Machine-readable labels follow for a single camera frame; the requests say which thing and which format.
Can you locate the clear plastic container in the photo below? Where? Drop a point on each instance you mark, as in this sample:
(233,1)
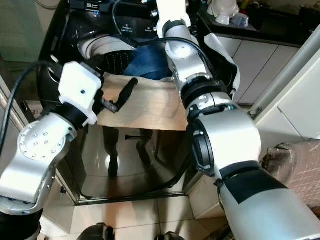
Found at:
(240,20)

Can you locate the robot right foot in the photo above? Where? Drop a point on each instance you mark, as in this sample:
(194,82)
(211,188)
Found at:
(172,236)

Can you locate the brown checked fabric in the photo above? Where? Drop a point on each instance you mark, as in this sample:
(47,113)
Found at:
(295,167)

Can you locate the white cabinet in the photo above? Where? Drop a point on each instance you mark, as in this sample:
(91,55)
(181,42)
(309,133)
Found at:
(260,65)

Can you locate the blue denim garment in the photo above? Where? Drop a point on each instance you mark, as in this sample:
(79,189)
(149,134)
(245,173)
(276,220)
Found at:
(150,62)

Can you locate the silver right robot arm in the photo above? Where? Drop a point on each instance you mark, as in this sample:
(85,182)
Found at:
(230,145)

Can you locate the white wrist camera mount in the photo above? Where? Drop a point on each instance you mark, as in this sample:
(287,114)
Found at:
(172,11)
(80,87)

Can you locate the black top-load washing machine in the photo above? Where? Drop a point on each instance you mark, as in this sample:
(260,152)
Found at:
(130,160)

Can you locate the white plastic bottle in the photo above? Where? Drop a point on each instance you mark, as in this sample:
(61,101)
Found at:
(222,10)

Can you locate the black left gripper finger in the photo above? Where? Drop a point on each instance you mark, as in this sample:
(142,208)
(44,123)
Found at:
(127,93)

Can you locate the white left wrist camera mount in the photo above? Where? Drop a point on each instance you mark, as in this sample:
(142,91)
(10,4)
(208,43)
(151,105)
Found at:
(80,87)

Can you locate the black box on washer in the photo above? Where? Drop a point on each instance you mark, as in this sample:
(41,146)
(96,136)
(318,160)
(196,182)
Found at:
(95,4)

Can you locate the grey metal pole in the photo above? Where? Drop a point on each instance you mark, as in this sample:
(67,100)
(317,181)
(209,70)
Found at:
(285,75)

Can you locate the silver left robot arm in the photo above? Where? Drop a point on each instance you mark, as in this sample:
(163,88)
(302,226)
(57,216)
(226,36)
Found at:
(37,165)

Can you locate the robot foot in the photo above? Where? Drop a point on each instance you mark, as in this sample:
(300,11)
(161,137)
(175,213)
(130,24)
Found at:
(96,232)
(172,236)

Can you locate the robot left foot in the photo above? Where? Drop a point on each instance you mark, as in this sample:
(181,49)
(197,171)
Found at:
(96,232)

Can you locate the white cloth draped on washer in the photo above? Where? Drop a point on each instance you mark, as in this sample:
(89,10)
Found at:
(222,60)

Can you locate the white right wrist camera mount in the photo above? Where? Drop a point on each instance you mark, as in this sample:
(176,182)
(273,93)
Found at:
(172,11)

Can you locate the beige cloth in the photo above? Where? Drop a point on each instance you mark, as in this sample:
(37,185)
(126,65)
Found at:
(155,107)

